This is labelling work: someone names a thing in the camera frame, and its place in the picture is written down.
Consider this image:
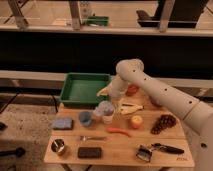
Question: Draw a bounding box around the silver fork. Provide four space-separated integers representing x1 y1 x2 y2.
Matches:
80 136 107 141

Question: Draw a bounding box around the blue plastic cup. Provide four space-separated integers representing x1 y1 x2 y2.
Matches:
79 111 92 127

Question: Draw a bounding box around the orange carrot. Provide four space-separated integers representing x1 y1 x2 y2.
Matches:
106 128 131 137

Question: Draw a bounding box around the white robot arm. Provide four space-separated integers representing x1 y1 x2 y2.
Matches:
107 59 213 171

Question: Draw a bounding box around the small metal cup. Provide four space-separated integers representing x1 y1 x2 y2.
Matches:
51 139 66 155

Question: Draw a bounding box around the black rectangular block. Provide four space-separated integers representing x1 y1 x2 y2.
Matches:
78 147 102 158

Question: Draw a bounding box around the yellow banana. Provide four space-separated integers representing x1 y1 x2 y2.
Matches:
118 99 144 115

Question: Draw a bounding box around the blue sponge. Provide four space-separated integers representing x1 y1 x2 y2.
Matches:
52 118 73 130

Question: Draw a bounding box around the orange peach fruit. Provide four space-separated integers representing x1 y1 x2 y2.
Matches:
130 115 143 129

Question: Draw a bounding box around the wooden folding table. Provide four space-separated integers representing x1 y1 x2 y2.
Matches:
44 90 195 168

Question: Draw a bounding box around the black handled peeler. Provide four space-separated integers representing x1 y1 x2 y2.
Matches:
136 143 184 162

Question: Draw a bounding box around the white paper cup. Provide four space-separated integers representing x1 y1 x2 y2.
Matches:
102 114 114 124

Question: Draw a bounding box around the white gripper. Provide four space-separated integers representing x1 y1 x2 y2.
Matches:
107 75 128 99

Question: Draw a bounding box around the green plastic tray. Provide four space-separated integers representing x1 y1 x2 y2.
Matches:
60 72 111 107

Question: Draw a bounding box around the red bowl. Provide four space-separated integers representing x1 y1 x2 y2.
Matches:
126 84 139 96

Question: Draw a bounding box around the green box on shelf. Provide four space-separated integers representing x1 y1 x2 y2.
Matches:
86 16 109 26

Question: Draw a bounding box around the dark grape bunch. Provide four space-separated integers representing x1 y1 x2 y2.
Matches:
151 114 177 135

